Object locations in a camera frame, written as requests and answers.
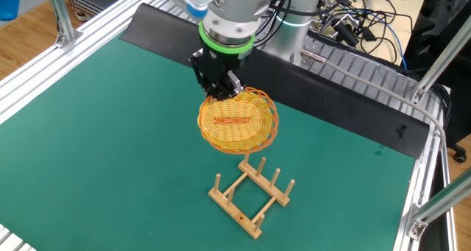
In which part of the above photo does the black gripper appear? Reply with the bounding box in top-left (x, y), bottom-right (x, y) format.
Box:
top-left (188, 46), bottom-right (254, 100)

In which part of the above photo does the orange yellow wicker basket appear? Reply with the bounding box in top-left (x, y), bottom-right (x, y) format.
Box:
top-left (197, 87), bottom-right (280, 155)

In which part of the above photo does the wooden peg dish rack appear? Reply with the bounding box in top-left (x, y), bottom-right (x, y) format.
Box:
top-left (208, 153), bottom-right (297, 240)

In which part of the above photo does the black rubber barrier strip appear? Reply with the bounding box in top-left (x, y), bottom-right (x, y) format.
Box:
top-left (119, 2), bottom-right (431, 160)

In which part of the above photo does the green table mat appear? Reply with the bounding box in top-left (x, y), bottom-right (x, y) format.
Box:
top-left (0, 33), bottom-right (417, 251)

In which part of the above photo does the beige desk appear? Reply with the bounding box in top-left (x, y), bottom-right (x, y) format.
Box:
top-left (323, 0), bottom-right (431, 66)

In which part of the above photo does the black office chair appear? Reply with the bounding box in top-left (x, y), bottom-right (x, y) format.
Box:
top-left (403, 0), bottom-right (471, 164)

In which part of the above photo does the silver blue wrist camera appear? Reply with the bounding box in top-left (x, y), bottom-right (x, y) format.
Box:
top-left (158, 0), bottom-right (224, 21)

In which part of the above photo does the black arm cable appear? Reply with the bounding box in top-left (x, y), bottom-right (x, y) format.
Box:
top-left (255, 0), bottom-right (306, 48)

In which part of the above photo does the grey hose with metal connector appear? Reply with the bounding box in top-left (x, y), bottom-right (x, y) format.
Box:
top-left (300, 48), bottom-right (448, 152)

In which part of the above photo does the black aluminium frame stand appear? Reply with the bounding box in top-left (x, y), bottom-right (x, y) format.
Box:
top-left (65, 0), bottom-right (143, 22)

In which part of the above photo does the black desk cable tangle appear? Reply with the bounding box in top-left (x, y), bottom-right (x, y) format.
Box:
top-left (319, 0), bottom-right (415, 66)

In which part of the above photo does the aluminium frame post with bracket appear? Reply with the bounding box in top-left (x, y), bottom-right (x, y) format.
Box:
top-left (406, 177), bottom-right (471, 241)
top-left (44, 0), bottom-right (84, 49)
top-left (411, 13), bottom-right (471, 105)

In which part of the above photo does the blue cable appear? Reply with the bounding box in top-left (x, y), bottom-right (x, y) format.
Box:
top-left (330, 2), bottom-right (408, 71)

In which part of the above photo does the aluminium profile table frame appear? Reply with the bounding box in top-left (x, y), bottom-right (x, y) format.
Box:
top-left (0, 0), bottom-right (459, 251)

